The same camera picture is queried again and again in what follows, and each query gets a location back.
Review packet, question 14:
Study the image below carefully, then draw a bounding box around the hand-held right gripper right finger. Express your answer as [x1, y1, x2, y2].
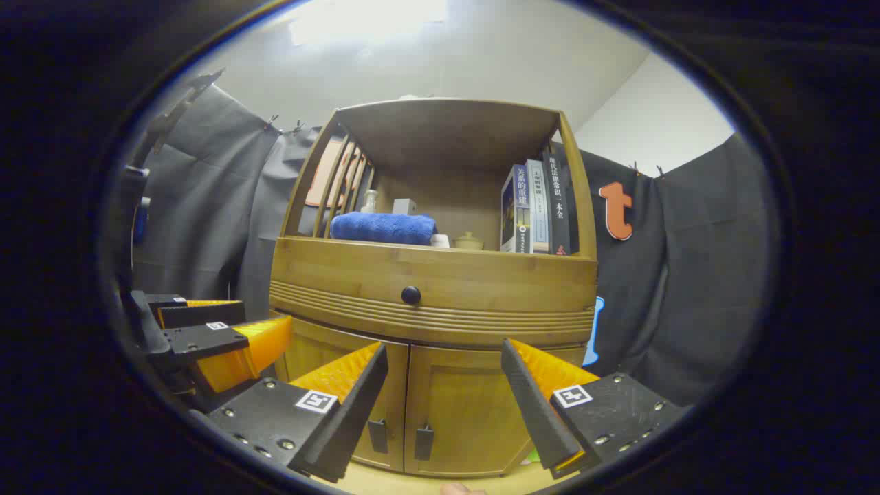
[500, 337, 690, 481]

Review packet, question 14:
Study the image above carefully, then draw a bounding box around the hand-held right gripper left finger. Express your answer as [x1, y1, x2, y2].
[205, 341, 390, 484]

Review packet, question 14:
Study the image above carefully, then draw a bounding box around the wooden cabinet door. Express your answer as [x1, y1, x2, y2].
[274, 313, 410, 474]
[404, 342, 586, 479]

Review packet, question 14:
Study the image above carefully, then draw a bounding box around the wooden double-door shoe cabinet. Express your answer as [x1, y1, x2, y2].
[269, 98, 599, 479]

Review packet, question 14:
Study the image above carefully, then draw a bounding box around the black backdrop cloth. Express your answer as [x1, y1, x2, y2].
[127, 82, 781, 406]

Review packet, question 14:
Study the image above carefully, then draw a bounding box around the wooden drawer with black knob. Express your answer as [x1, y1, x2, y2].
[269, 237, 599, 348]

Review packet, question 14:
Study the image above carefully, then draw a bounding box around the blue folded towel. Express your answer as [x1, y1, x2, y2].
[330, 212, 439, 246]

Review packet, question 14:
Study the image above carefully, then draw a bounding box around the blue spine picture-cover book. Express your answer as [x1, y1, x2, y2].
[500, 165, 534, 254]

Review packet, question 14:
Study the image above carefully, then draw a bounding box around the dark backdrop stand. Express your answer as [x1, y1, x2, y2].
[124, 67, 228, 276]

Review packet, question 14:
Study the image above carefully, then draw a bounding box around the pale grey spine book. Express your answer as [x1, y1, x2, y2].
[526, 159, 551, 254]

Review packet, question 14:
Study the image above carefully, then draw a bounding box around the black spine book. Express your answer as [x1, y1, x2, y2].
[543, 153, 573, 256]

